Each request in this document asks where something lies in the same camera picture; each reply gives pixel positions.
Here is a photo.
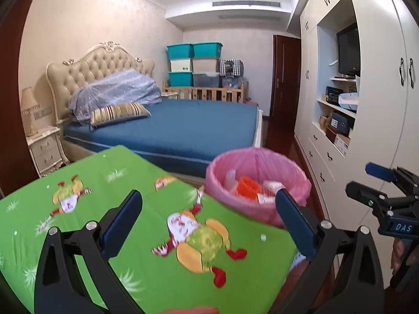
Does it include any person's left hand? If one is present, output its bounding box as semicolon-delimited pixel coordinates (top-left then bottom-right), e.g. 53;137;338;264
160;306;219;314

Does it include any beige table lamp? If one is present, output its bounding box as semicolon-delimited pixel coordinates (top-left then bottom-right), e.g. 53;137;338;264
20;87;41;137

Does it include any dark box blue label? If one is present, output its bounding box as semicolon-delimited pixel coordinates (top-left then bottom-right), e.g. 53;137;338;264
329;111;356;136

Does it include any teal storage box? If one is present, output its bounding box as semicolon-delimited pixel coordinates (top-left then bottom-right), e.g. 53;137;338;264
192;42;224;59
167;43;194;60
168;71;194;87

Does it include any light blue white box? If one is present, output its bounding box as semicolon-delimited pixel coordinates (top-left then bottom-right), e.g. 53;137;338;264
339;92;359;112

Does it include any dark wooden door frame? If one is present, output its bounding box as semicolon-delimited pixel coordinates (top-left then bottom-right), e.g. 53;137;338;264
0;0;43;197

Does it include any pink foam fruit net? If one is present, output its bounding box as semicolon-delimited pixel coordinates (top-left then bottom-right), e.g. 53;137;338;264
236;176;261;198

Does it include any grey clear storage box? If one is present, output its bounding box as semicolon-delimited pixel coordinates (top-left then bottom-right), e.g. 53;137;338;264
192;72;220;88

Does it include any dark wooden door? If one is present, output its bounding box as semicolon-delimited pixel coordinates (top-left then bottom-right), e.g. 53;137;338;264
270;34;302;116

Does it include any black white checked bag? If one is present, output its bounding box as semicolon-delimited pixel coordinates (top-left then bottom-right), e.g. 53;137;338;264
219;59;244;77

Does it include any white storage box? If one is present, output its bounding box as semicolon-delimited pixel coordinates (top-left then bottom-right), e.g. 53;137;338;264
170;58;194;73

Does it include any bed with blue sheet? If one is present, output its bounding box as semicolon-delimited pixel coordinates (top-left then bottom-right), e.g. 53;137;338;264
62;100;260;171

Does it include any beige tufted headboard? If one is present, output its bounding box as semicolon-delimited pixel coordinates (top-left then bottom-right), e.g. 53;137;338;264
46;41;156;128

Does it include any lavender duvet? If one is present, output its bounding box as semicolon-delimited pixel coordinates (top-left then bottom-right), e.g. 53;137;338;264
69;69;163;123

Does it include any person's right hand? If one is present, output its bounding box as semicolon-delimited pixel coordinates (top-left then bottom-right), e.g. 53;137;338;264
391;237;408;273

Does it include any wooden crib rail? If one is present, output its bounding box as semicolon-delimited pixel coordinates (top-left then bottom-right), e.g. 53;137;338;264
163;83;246;103

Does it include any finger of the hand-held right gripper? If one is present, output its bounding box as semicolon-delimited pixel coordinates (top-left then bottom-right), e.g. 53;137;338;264
365;162;419;197
345;181;410;223

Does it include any striped pillow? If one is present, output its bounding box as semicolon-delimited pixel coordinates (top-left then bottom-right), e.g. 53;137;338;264
90;102;152;128

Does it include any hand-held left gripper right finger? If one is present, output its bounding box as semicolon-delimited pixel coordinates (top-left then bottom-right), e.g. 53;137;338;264
270;188;385;314

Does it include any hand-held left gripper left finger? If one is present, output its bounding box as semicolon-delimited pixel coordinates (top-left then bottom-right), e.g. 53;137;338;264
34;190;146;314

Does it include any beige storage box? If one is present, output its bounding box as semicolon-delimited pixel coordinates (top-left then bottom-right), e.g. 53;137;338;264
192;57;220;73

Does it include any white cardboard box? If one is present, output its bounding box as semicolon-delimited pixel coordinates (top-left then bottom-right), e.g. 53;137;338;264
334;132;351;148

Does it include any pink-lined trash bin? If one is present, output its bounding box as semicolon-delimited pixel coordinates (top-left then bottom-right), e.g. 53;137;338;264
205;147;312;226

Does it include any white built-in wardrobe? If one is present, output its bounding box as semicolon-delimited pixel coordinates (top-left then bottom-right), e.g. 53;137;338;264
293;0;419;236

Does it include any black shelf box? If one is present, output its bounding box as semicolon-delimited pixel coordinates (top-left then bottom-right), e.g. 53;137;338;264
325;86;344;105

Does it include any black television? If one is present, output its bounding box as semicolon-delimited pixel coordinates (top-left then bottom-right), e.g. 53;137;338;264
337;23;361;76

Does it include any ceiling air vent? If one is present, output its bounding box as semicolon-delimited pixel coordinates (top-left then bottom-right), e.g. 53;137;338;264
212;1;282;9

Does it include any green printed tablecloth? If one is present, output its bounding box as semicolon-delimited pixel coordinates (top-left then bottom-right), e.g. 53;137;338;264
0;144;300;314

